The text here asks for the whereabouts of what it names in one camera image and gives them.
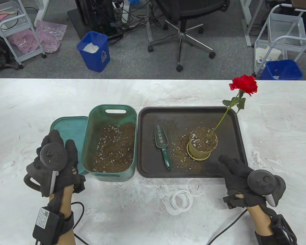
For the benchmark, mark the person's right hand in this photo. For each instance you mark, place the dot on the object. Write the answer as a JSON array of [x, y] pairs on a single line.
[[237, 178]]

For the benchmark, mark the black lattice wrist mount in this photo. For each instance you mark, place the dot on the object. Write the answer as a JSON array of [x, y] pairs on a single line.
[[280, 229]]

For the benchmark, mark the white box in cart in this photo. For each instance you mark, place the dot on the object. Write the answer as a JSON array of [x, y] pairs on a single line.
[[267, 54]]

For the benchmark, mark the brown potting mix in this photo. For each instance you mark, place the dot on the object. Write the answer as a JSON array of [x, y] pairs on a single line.
[[114, 150], [200, 139], [181, 153]]

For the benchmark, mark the green plastic storage bin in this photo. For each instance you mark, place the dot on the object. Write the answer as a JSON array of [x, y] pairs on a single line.
[[99, 120]]

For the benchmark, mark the black computer tower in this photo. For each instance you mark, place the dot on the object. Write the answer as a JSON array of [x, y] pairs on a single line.
[[91, 12]]

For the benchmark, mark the person's left hand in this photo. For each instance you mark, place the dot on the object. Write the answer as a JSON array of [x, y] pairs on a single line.
[[68, 166]]

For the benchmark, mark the black labelled wrist box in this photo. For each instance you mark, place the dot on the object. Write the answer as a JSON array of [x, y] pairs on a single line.
[[46, 227]]

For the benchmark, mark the dark brown plastic tray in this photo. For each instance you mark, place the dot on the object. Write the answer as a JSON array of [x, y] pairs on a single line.
[[168, 117]]

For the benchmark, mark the teal plastic bin lid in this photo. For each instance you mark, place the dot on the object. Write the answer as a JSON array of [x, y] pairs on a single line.
[[74, 127]]

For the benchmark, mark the pink plastic bag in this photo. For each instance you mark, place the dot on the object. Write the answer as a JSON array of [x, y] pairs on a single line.
[[24, 42], [51, 35]]

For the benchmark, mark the white rolling cart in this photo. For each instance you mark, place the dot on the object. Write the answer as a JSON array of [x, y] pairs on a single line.
[[285, 28], [7, 6]]

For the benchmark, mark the aluminium rail piece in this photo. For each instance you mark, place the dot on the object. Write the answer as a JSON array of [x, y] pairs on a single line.
[[149, 30]]

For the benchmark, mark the grey and white left controller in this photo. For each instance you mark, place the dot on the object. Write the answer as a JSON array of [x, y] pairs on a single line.
[[53, 155]]

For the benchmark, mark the red artificial rose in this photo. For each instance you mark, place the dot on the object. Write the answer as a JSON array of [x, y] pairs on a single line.
[[244, 83]]

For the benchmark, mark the white desk leg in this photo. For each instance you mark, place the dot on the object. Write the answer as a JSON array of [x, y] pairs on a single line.
[[42, 12], [248, 25]]

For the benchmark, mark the plain blue waste bin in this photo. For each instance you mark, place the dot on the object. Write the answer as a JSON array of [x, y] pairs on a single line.
[[283, 70]]

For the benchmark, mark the blue bin with white symbol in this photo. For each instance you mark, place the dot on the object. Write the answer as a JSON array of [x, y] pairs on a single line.
[[93, 60]]

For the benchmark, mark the black office chair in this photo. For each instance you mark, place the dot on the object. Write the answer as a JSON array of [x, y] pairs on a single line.
[[193, 7]]

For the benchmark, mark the clear round plastic piece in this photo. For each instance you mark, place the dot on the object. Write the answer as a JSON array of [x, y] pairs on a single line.
[[193, 185]]

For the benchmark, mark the yellow ribbed flower pot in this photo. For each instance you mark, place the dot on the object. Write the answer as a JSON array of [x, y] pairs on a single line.
[[201, 155]]

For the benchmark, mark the green garden trowel scoop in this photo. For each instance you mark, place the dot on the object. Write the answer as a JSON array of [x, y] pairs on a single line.
[[161, 139]]

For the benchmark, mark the dark grey right controller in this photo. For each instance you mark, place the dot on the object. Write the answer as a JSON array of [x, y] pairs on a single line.
[[261, 181]]

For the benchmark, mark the white power strip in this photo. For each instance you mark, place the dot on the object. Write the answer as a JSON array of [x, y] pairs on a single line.
[[125, 10]]

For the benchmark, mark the person's right forearm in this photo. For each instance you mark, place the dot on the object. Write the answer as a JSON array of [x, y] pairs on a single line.
[[258, 219]]

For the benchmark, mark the black floor mat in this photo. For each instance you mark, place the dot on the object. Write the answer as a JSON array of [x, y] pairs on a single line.
[[76, 23]]

